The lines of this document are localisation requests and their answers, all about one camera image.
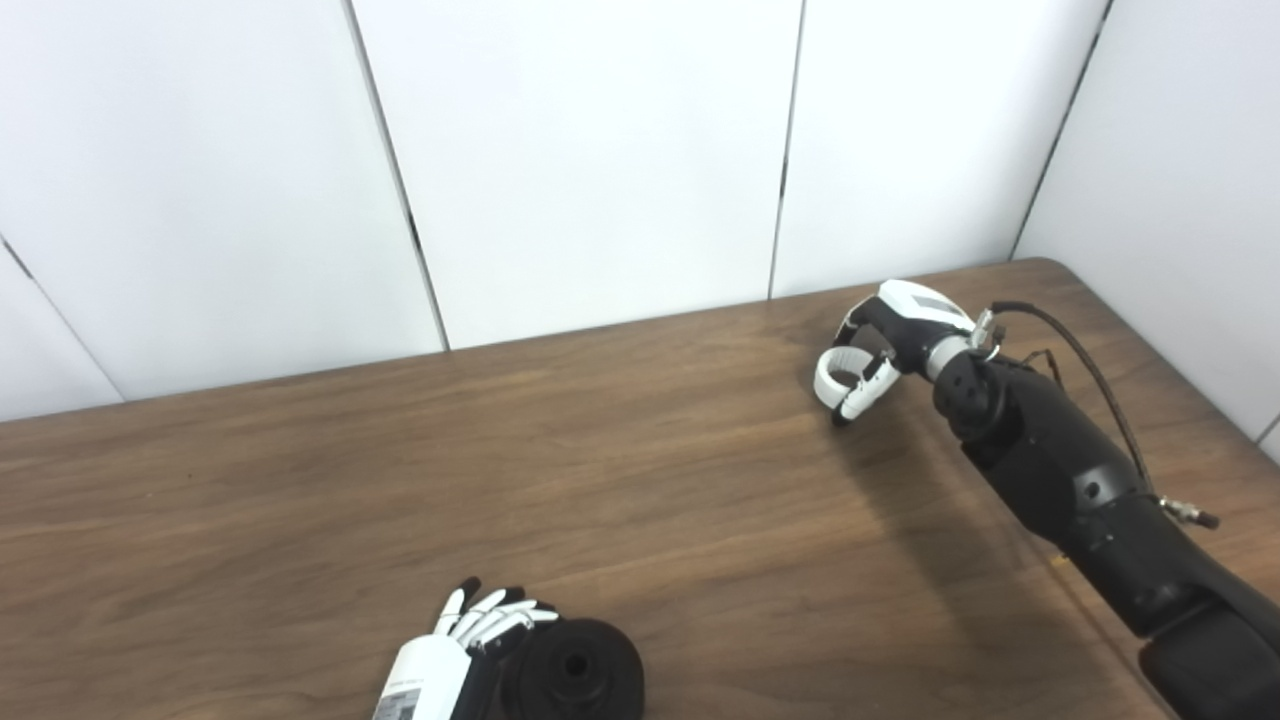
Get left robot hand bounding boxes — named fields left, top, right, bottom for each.
left=372, top=577, right=561, bottom=720

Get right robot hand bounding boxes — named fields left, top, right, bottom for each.
left=832, top=280, right=986, bottom=428

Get white ring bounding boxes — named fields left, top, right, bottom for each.
left=814, top=345, right=891, bottom=413

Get round black part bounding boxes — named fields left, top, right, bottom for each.
left=500, top=618, right=646, bottom=720

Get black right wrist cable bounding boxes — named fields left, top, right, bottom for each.
left=990, top=301, right=1161, bottom=496

